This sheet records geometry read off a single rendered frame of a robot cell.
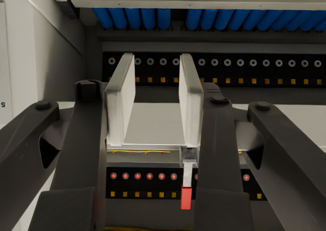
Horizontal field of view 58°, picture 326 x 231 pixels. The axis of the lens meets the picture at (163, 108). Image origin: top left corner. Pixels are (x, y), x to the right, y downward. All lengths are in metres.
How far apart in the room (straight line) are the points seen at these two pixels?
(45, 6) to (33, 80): 0.08
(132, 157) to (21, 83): 0.16
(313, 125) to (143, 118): 0.18
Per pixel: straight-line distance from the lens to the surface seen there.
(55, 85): 0.38
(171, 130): 0.31
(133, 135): 0.31
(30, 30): 0.33
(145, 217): 0.58
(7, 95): 0.34
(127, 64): 0.17
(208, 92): 0.15
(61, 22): 0.40
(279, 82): 0.50
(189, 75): 0.15
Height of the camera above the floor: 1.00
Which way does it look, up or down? 9 degrees up
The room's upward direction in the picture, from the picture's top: 179 degrees counter-clockwise
